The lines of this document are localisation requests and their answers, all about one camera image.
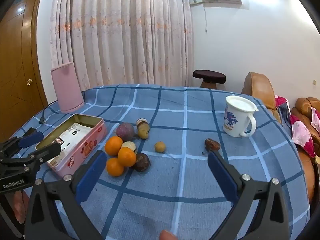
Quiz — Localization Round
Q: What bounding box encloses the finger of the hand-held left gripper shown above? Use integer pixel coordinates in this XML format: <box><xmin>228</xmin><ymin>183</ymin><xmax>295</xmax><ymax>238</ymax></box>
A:
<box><xmin>25</xmin><ymin>144</ymin><xmax>62</xmax><ymax>173</ymax></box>
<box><xmin>0</xmin><ymin>127</ymin><xmax>45</xmax><ymax>161</ymax></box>

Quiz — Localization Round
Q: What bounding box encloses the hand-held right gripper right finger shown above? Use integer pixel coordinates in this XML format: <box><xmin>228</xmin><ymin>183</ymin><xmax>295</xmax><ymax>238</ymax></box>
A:
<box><xmin>207</xmin><ymin>151</ymin><xmax>290</xmax><ymax>240</ymax></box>

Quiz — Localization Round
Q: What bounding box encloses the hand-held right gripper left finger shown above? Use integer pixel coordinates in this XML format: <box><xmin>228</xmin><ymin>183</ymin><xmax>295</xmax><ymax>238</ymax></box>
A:
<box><xmin>25</xmin><ymin>150</ymin><xmax>108</xmax><ymax>240</ymax></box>

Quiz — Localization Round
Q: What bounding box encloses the pink tin box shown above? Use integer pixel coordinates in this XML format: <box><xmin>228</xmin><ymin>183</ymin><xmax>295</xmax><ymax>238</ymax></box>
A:
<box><xmin>35</xmin><ymin>114</ymin><xmax>107</xmax><ymax>179</ymax></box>

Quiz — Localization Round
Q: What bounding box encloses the orange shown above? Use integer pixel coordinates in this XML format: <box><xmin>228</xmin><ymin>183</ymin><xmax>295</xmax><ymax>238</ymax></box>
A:
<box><xmin>117</xmin><ymin>147</ymin><xmax>137</xmax><ymax>167</ymax></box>
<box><xmin>106</xmin><ymin>157</ymin><xmax>125</xmax><ymax>177</ymax></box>
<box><xmin>104</xmin><ymin>135</ymin><xmax>124</xmax><ymax>156</ymax></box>

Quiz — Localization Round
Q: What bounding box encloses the brown dried date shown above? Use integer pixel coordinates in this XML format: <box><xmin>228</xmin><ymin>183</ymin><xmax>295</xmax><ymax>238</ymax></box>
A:
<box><xmin>204</xmin><ymin>138</ymin><xmax>221</xmax><ymax>152</ymax></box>

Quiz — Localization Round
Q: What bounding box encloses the brown and cream round fruit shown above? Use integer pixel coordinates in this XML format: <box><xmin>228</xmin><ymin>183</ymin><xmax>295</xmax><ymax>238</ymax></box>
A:
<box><xmin>136</xmin><ymin>118</ymin><xmax>150</xmax><ymax>130</ymax></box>
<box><xmin>122</xmin><ymin>141</ymin><xmax>137</xmax><ymax>154</ymax></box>

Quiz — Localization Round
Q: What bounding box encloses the dark brown passion fruit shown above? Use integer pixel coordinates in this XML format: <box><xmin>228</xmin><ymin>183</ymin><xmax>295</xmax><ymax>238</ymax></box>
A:
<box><xmin>132</xmin><ymin>153</ymin><xmax>150</xmax><ymax>172</ymax></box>

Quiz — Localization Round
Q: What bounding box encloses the person's right hand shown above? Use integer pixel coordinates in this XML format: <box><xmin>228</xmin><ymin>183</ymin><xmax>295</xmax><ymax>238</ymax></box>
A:
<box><xmin>160</xmin><ymin>230</ymin><xmax>177</xmax><ymax>240</ymax></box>

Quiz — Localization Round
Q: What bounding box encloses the white paper packet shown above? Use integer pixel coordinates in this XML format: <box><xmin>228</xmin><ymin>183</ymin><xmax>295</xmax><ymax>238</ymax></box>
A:
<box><xmin>51</xmin><ymin>122</ymin><xmax>94</xmax><ymax>167</ymax></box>

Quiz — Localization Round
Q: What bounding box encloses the blue checkered tablecloth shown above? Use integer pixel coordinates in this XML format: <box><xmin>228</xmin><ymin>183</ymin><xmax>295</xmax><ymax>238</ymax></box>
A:
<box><xmin>7</xmin><ymin>84</ymin><xmax>312</xmax><ymax>240</ymax></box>

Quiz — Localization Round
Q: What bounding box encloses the purple passion fruit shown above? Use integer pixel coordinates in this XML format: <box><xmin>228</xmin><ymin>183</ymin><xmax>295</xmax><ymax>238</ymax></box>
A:
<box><xmin>116</xmin><ymin>122</ymin><xmax>136</xmax><ymax>142</ymax></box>

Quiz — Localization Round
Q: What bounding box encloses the white mug with blue print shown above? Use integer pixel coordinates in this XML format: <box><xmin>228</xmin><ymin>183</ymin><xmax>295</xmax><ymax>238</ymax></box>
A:
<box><xmin>223</xmin><ymin>100</ymin><xmax>257</xmax><ymax>138</ymax></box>

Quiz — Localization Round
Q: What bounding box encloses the pink plastic bin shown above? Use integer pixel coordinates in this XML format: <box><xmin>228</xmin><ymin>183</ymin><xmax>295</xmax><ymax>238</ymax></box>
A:
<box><xmin>51</xmin><ymin>61</ymin><xmax>85</xmax><ymax>114</ymax></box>

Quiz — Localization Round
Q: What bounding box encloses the wooden door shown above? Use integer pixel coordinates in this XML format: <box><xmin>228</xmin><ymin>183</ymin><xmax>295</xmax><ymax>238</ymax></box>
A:
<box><xmin>0</xmin><ymin>0</ymin><xmax>49</xmax><ymax>143</ymax></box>

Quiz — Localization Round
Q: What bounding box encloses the white mug lid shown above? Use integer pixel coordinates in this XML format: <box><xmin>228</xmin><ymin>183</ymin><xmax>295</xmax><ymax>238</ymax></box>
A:
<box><xmin>226</xmin><ymin>95</ymin><xmax>259</xmax><ymax>113</ymax></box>

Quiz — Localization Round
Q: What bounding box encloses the pink floral blanket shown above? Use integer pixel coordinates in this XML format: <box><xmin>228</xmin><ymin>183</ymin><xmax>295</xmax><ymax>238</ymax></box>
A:
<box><xmin>275</xmin><ymin>95</ymin><xmax>320</xmax><ymax>158</ymax></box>

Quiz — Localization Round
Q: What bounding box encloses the brown leather sofa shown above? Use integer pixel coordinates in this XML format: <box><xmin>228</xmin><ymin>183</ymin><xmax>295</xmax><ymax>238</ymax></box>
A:
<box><xmin>241</xmin><ymin>72</ymin><xmax>320</xmax><ymax>205</ymax></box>

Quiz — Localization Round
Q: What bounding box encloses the dark round stool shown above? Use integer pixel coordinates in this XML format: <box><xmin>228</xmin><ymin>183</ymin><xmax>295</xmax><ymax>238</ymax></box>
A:
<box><xmin>192</xmin><ymin>70</ymin><xmax>226</xmax><ymax>88</ymax></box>

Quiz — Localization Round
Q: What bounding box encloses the pink floral curtain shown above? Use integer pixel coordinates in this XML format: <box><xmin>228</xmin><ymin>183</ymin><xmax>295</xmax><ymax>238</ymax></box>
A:
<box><xmin>49</xmin><ymin>0</ymin><xmax>194</xmax><ymax>92</ymax></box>

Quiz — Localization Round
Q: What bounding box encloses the black power cable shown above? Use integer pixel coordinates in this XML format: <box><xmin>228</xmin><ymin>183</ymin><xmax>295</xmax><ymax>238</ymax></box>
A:
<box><xmin>39</xmin><ymin>100</ymin><xmax>59</xmax><ymax>125</ymax></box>

